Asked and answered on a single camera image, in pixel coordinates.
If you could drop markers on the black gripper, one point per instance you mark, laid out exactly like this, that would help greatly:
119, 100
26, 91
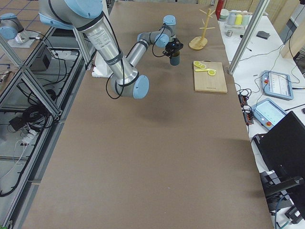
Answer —
172, 49

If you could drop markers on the blue cup yellow inside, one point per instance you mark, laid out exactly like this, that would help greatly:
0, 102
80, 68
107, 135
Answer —
175, 60

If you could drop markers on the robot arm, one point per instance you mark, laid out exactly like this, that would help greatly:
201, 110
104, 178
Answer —
87, 16

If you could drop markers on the wooden cup storage rack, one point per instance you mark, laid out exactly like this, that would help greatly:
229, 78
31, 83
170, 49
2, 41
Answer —
199, 42

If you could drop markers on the small metal cup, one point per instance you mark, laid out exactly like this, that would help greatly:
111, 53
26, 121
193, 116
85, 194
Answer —
229, 33

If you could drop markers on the grey cup on tray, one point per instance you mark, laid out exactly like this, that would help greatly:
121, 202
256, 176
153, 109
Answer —
231, 18

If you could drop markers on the yellow cup on tray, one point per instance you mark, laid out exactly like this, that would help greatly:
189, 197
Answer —
238, 19

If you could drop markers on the yellow plastic knife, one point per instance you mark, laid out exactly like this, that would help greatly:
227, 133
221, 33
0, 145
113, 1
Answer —
202, 70

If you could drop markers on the bamboo cutting board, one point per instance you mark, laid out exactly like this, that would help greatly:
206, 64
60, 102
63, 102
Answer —
203, 82

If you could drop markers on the lemon slice front left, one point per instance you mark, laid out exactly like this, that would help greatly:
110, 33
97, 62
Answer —
211, 72

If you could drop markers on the light blue bowl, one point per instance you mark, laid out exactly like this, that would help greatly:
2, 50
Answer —
224, 14

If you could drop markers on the red cylinder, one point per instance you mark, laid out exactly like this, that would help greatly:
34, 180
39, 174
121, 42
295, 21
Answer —
219, 7

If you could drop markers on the teach pendant far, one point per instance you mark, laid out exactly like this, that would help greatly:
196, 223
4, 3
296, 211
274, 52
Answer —
277, 85

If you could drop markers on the teach pendant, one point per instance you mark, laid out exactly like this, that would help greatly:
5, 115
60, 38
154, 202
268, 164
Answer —
277, 85
268, 113

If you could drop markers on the teach pendant near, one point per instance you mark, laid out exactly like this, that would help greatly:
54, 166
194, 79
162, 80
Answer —
268, 113

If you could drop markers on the black monitor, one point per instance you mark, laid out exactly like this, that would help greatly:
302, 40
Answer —
283, 150

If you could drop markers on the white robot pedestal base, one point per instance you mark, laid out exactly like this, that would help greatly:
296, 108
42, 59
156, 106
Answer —
101, 69

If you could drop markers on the aluminium frame post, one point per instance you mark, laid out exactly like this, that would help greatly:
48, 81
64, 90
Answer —
258, 13

